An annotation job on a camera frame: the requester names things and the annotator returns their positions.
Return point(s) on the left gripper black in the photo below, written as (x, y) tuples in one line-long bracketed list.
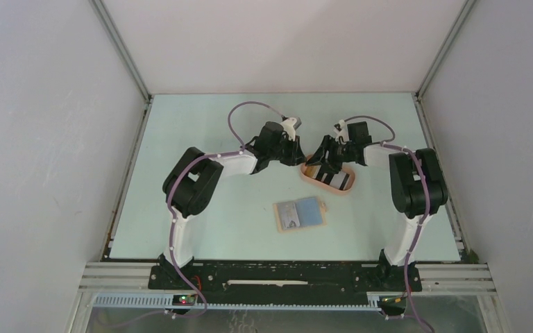
[(296, 157)]

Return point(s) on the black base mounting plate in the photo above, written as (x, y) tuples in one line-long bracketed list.
[(283, 282)]

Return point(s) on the black card in tray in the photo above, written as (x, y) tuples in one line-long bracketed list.
[(340, 181)]

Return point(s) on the white cable duct strip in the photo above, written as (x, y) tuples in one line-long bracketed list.
[(170, 301)]

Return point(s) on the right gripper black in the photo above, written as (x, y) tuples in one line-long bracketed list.
[(328, 143)]

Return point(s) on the pink oval card tray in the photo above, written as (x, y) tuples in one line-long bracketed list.
[(346, 169)]

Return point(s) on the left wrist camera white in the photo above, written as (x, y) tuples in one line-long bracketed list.
[(290, 125)]

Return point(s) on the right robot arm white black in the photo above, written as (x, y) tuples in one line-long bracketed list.
[(418, 187)]

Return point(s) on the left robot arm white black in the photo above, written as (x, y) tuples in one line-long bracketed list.
[(191, 184)]

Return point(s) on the aluminium frame rail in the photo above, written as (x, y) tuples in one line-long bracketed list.
[(111, 29)]

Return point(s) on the silver white VIP card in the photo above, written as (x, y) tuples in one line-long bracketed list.
[(288, 216)]

